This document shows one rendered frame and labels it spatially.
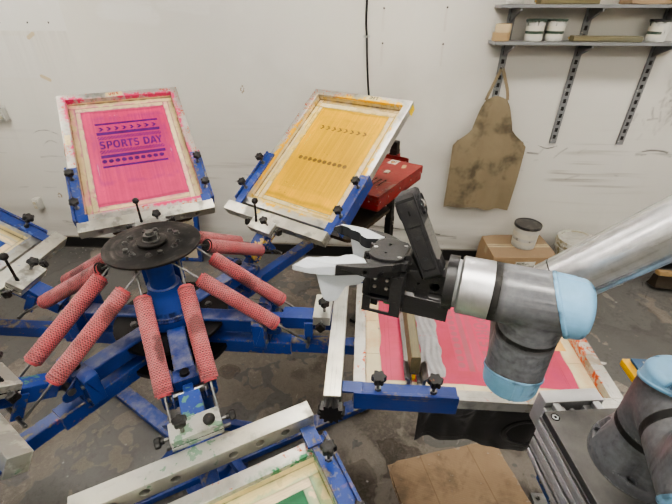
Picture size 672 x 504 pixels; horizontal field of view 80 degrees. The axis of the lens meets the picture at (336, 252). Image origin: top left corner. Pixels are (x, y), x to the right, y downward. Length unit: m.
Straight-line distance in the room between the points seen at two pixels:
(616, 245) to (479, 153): 2.70
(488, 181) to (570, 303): 2.87
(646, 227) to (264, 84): 2.83
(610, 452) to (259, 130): 2.92
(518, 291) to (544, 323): 0.05
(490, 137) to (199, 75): 2.17
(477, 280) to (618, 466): 0.50
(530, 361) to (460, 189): 2.83
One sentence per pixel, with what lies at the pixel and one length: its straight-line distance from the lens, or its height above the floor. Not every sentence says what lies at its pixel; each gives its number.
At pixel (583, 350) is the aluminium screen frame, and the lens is 1.58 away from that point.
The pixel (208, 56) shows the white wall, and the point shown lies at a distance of 3.28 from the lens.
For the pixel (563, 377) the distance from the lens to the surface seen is 1.51.
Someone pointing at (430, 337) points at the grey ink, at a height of 0.96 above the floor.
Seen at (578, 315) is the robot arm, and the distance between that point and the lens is 0.52.
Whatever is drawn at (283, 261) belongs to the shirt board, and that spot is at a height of 0.92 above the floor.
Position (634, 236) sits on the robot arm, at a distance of 0.63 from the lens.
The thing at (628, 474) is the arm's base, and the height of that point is 1.29.
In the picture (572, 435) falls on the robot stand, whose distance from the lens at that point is 0.96.
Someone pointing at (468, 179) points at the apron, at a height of 0.79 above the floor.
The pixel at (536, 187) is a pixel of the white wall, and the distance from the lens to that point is 3.59.
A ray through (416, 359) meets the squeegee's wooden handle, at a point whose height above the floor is 1.05.
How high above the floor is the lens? 1.97
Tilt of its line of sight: 32 degrees down
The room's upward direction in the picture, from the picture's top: straight up
